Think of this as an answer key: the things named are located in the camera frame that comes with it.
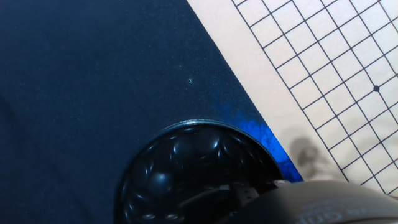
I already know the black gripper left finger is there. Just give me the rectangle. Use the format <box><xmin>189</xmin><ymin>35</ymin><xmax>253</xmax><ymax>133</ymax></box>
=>
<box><xmin>231</xmin><ymin>182</ymin><xmax>259</xmax><ymax>205</ymax></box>

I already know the tan go board sheet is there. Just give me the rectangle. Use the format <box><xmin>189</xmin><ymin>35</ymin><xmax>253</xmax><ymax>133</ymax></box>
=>
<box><xmin>186</xmin><ymin>0</ymin><xmax>398</xmax><ymax>198</ymax></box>

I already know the black round stone bowl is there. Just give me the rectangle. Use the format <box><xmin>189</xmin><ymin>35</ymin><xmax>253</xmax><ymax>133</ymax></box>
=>
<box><xmin>113</xmin><ymin>119</ymin><xmax>284</xmax><ymax>224</ymax></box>

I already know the blue black printed mat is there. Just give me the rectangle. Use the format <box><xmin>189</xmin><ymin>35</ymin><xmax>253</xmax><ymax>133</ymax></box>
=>
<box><xmin>0</xmin><ymin>0</ymin><xmax>304</xmax><ymax>224</ymax></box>

